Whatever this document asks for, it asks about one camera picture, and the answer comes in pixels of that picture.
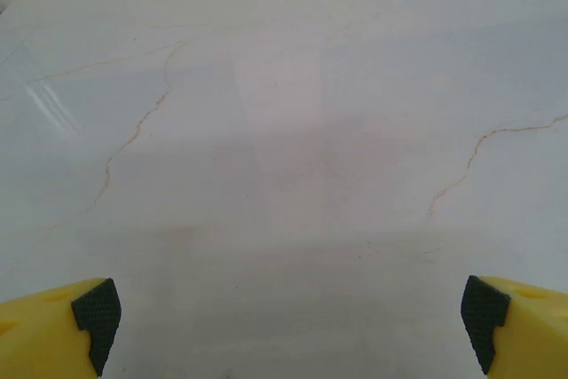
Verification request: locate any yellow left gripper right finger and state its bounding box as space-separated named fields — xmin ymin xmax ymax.
xmin=461 ymin=274 xmax=568 ymax=379

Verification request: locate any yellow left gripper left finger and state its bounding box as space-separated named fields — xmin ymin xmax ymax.
xmin=0 ymin=277 xmax=122 ymax=379

